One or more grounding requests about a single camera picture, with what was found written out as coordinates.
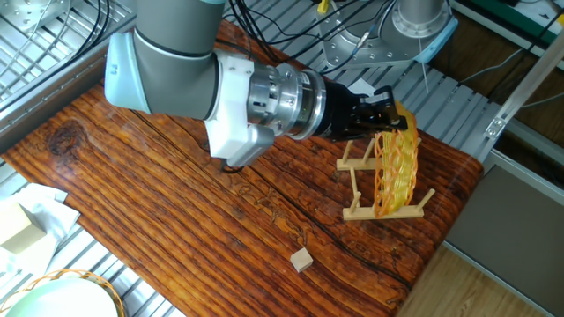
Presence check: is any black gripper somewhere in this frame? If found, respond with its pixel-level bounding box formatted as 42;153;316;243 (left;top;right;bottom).
315;81;409;143

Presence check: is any yellow wicker basket dish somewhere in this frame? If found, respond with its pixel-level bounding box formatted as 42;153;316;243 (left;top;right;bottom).
373;100;419;220

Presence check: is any wooden peg dish rack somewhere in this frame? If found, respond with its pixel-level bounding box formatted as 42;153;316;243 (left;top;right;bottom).
336;137;436;221

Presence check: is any white paper sheet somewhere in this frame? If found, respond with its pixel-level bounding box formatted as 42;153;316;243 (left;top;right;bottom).
347;77;376;97

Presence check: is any small wooden cube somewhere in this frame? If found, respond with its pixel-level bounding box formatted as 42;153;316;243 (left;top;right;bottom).
289;247;315;273

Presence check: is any perforated aluminium plate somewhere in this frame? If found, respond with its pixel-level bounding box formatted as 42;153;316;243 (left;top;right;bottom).
0;0;71;34

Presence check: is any pale green plate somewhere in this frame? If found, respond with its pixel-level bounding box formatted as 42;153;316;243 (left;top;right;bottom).
4;276;120;317

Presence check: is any beige cardboard box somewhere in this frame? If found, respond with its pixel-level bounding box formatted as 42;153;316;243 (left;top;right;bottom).
0;202;48;255

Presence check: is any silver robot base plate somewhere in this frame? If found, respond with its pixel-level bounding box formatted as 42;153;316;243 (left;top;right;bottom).
316;12;400;70

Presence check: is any black cable bundle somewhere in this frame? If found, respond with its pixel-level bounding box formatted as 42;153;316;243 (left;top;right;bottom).
215;0;397;67

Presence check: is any aluminium frame bar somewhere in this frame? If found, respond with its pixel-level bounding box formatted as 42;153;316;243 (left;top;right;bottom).
484;30;564;140

